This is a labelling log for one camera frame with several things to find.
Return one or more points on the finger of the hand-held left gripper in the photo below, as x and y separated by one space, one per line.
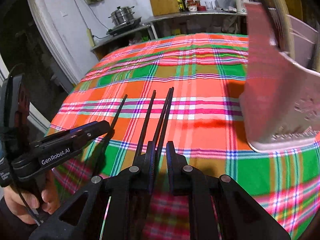
75 128
92 132

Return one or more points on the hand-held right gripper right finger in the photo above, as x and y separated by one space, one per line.
170 170

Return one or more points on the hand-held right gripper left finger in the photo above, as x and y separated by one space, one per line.
150 170

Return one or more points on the black chopstick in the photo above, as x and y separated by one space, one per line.
119 108
161 115
167 115
146 122

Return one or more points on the pink utensil holder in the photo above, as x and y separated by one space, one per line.
270 92

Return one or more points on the beige wooden chopstick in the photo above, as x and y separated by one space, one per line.
287 27
279 5

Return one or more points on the person's left hand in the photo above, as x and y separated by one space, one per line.
48 200

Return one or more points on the plaid tablecloth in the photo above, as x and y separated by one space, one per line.
195 85

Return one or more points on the beige power strip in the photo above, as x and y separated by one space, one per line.
90 38

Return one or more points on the steel steamer pot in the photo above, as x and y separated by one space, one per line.
122 16

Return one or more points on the steel kitchen counter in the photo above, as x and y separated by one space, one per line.
175 16

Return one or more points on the dark sauce bottle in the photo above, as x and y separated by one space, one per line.
183 2

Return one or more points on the glass cup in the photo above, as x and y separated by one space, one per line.
208 5

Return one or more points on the clear plastic container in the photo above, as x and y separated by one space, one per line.
225 2

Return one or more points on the white electric kettle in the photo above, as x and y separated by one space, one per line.
242 3

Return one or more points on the white door frame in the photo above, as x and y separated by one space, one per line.
47 35

